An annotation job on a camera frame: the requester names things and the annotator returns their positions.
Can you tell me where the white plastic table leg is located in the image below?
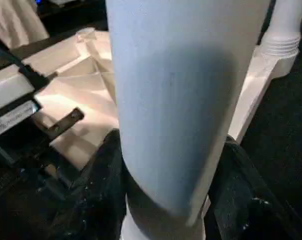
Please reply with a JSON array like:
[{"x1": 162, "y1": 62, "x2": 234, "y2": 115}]
[
  {"x1": 262, "y1": 0, "x2": 302, "y2": 61},
  {"x1": 104, "y1": 0, "x2": 277, "y2": 226}
]

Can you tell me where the black mat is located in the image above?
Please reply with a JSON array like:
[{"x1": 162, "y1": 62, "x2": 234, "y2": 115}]
[{"x1": 0, "y1": 0, "x2": 302, "y2": 240}]

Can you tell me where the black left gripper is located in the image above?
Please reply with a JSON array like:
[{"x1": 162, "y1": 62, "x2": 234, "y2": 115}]
[{"x1": 0, "y1": 107, "x2": 86, "y2": 201}]

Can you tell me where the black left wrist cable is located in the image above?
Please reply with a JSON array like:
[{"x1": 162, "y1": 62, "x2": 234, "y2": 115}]
[{"x1": 0, "y1": 43, "x2": 59, "y2": 89}]

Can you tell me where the white plastic table top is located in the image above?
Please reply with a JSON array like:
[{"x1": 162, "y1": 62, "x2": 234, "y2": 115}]
[{"x1": 23, "y1": 28, "x2": 302, "y2": 240}]

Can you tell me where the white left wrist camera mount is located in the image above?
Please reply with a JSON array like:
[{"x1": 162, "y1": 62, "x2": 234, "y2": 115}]
[{"x1": 0, "y1": 74, "x2": 45, "y2": 139}]

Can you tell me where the beige cloth cover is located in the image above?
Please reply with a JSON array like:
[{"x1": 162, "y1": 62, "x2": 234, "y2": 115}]
[{"x1": 0, "y1": 0, "x2": 50, "y2": 49}]

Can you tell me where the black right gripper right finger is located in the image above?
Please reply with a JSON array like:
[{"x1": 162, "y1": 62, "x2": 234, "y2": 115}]
[{"x1": 207, "y1": 136, "x2": 302, "y2": 240}]

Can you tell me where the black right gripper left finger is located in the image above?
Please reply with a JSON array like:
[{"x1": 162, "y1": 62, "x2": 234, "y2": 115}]
[{"x1": 25, "y1": 128, "x2": 132, "y2": 240}]

